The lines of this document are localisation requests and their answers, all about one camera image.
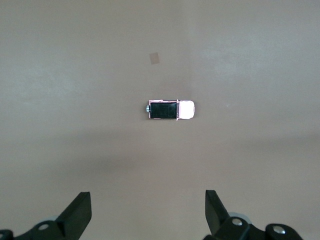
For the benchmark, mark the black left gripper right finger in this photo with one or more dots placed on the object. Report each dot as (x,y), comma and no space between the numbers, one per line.
(220,222)

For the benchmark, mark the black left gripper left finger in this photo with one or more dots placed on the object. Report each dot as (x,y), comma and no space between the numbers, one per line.
(72,220)

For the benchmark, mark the pink toy jeep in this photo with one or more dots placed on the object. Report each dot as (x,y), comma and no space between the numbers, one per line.
(172,110)

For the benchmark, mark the brown tape patch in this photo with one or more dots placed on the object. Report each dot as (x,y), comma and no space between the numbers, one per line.
(154,58)

